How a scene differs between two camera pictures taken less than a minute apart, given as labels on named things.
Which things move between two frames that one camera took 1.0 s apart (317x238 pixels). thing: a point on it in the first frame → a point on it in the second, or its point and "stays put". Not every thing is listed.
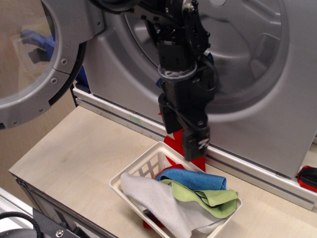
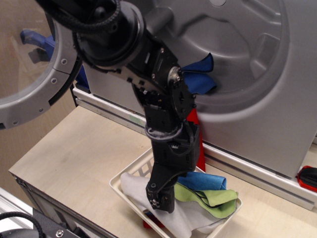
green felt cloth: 221,204 stays put
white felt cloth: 182,217 stays put
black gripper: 187,91 → 175,148
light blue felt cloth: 193,179 stays put
